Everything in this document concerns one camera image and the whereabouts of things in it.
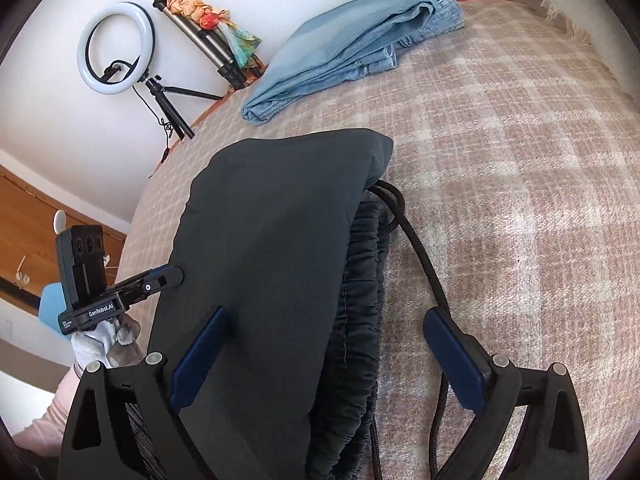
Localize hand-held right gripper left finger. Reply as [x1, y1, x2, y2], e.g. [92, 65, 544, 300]
[60, 306, 231, 480]

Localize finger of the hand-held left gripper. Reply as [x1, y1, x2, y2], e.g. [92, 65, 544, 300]
[112, 265, 187, 308]

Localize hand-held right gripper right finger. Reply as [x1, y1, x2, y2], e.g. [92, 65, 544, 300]
[422, 307, 591, 480]

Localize dark grey pants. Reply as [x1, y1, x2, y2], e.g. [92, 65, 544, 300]
[147, 128, 401, 480]

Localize person's left forearm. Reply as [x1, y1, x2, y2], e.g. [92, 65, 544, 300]
[12, 370, 81, 461]

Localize person's left hand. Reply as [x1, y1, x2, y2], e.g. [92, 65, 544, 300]
[70, 312, 143, 377]

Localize blue chair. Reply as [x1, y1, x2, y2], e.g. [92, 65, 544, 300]
[39, 282, 77, 337]

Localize wooden door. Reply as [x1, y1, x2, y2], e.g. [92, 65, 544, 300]
[0, 162, 129, 313]

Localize black tripod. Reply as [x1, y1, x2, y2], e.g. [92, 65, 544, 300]
[132, 74, 224, 140]

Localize plaid pink blanket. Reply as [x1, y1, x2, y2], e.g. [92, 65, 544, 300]
[117, 0, 640, 480]

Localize silver tripod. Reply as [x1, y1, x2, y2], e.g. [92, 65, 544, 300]
[152, 0, 264, 92]

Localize colourful scarf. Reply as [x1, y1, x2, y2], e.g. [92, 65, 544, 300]
[151, 0, 264, 70]

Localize light blue jeans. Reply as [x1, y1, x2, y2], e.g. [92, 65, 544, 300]
[241, 0, 467, 127]

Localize black braided cord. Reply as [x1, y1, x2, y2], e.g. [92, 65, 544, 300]
[367, 180, 451, 480]

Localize black ring light cable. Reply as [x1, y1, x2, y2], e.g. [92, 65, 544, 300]
[131, 85, 187, 179]

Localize white ring light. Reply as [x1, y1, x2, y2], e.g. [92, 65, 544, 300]
[76, 1, 160, 97]

